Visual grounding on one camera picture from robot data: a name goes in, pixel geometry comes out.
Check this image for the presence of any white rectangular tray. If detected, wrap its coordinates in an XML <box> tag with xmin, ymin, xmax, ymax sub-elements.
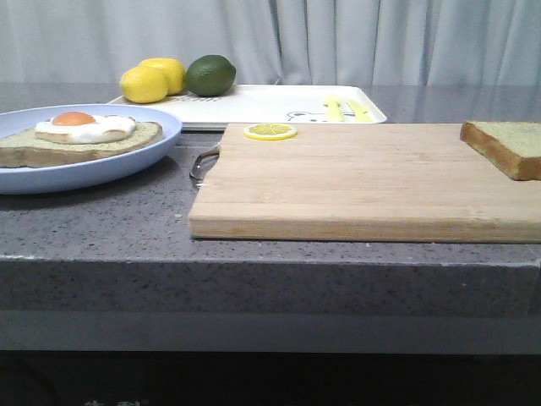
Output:
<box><xmin>107</xmin><ymin>84</ymin><xmax>388</xmax><ymax>131</ymax></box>

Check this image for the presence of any grey white curtain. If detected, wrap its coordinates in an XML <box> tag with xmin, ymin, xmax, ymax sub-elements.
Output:
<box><xmin>1</xmin><ymin>1</ymin><xmax>540</xmax><ymax>86</ymax></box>

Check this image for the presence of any yellow plastic fork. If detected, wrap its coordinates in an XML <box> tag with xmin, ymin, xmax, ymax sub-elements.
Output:
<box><xmin>324</xmin><ymin>95</ymin><xmax>345</xmax><ymax>123</ymax></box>

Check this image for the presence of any wooden cutting board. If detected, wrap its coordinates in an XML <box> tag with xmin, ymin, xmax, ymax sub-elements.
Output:
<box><xmin>189</xmin><ymin>123</ymin><xmax>540</xmax><ymax>243</ymax></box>

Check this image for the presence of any rear yellow lemon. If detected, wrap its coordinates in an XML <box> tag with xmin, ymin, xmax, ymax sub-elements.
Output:
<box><xmin>139</xmin><ymin>58</ymin><xmax>186</xmax><ymax>96</ymax></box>

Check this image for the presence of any metal cutting board handle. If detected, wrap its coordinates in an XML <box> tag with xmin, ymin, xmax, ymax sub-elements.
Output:
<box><xmin>189</xmin><ymin>144</ymin><xmax>220</xmax><ymax>181</ymax></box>

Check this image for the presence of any fried egg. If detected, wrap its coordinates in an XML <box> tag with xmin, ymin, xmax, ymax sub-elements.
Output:
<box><xmin>35</xmin><ymin>112</ymin><xmax>136</xmax><ymax>145</ymax></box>

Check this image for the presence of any front yellow lemon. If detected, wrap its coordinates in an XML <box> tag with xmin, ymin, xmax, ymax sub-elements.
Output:
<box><xmin>119</xmin><ymin>66</ymin><xmax>168</xmax><ymax>104</ymax></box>

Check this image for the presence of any yellow lemon slice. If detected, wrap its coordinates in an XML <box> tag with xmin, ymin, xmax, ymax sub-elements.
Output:
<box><xmin>243</xmin><ymin>123</ymin><xmax>298</xmax><ymax>140</ymax></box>

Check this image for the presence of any green lime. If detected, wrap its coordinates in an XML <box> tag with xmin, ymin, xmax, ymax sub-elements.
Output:
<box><xmin>185</xmin><ymin>54</ymin><xmax>237</xmax><ymax>97</ymax></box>

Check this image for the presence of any bread slice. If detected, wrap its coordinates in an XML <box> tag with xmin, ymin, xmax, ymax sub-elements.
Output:
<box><xmin>1</xmin><ymin>122</ymin><xmax>163</xmax><ymax>168</ymax></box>
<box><xmin>460</xmin><ymin>121</ymin><xmax>540</xmax><ymax>181</ymax></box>

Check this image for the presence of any yellow plastic knife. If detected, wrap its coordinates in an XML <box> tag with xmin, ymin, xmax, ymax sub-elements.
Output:
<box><xmin>346</xmin><ymin>99</ymin><xmax>374</xmax><ymax>123</ymax></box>

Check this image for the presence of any light blue round plate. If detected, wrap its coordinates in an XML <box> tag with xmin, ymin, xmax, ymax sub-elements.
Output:
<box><xmin>1</xmin><ymin>104</ymin><xmax>183</xmax><ymax>195</ymax></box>

